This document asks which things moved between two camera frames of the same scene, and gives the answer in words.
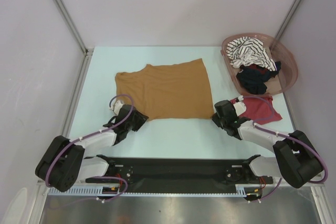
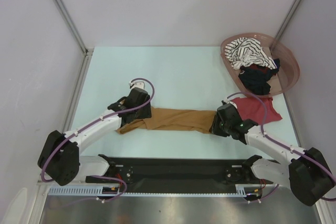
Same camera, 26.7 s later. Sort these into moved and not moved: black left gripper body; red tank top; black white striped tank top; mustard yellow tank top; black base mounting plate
Moved: mustard yellow tank top; black left gripper body
Not moved: red tank top; black base mounting plate; black white striped tank top
